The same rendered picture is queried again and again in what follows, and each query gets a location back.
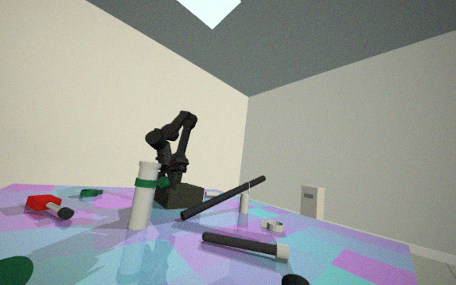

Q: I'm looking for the small beige cylinder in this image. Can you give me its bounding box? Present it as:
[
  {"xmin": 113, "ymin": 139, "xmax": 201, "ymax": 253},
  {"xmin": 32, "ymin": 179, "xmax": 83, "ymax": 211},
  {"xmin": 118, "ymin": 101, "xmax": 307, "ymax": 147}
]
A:
[{"xmin": 205, "ymin": 192, "xmax": 219, "ymax": 197}]

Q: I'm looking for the beige cylindrical post with cap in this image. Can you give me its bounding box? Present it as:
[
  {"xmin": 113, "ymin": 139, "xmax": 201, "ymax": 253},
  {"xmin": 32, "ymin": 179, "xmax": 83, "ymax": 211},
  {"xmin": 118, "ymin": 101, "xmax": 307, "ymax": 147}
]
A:
[{"xmin": 127, "ymin": 162, "xmax": 162, "ymax": 230}]

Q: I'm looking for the black cylindrical rod with grey end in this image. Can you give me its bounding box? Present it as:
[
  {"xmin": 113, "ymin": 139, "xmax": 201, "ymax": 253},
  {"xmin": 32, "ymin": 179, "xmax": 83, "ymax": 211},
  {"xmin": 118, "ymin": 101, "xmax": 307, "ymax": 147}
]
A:
[{"xmin": 201, "ymin": 232, "xmax": 289, "ymax": 260}]

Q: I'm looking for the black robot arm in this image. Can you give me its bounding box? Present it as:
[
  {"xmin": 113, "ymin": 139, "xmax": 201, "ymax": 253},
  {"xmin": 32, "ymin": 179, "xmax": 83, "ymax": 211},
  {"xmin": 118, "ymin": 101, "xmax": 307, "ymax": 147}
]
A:
[{"xmin": 145, "ymin": 111, "xmax": 197, "ymax": 184}]

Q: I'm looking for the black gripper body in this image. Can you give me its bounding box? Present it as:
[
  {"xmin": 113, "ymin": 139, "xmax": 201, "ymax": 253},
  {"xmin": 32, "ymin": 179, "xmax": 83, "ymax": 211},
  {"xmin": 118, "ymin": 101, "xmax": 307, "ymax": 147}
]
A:
[{"xmin": 155, "ymin": 150, "xmax": 189, "ymax": 177}]

